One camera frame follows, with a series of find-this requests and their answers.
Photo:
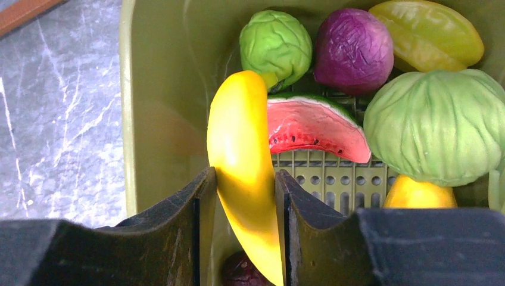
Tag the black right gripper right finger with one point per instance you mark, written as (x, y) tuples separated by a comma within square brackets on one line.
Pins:
[(386, 248)]

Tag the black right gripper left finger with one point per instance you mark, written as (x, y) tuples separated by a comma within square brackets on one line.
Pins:
[(118, 248)]

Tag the yellow toy banana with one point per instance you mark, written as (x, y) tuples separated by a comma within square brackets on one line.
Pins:
[(238, 149)]

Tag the green toy cabbage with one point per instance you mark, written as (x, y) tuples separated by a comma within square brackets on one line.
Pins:
[(443, 127)]

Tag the purple toy onion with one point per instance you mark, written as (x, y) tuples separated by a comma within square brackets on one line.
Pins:
[(354, 52)]

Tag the green toy lime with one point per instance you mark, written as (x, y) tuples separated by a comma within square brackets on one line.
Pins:
[(275, 41)]

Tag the yellow toy lemon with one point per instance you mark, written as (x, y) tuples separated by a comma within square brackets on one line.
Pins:
[(405, 193)]

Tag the dark red toy date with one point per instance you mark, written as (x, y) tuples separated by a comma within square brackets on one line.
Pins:
[(238, 270)]

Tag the pink toy watermelon slice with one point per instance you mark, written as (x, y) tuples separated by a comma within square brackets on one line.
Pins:
[(305, 121)]

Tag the olive green plastic bin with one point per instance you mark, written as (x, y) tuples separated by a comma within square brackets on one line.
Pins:
[(174, 55)]

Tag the yellow green toy pear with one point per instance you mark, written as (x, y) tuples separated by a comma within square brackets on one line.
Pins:
[(429, 36)]

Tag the wooden three-tier shelf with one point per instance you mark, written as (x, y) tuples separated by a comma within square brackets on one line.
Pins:
[(22, 11)]

